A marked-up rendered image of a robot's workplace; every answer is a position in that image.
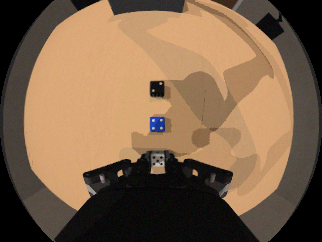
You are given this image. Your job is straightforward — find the white die with black pips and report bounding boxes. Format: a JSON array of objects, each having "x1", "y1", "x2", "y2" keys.
[{"x1": 151, "y1": 150, "x2": 164, "y2": 167}]

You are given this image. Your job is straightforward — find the blue die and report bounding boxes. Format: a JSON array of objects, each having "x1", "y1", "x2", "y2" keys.
[{"x1": 150, "y1": 117, "x2": 165, "y2": 132}]

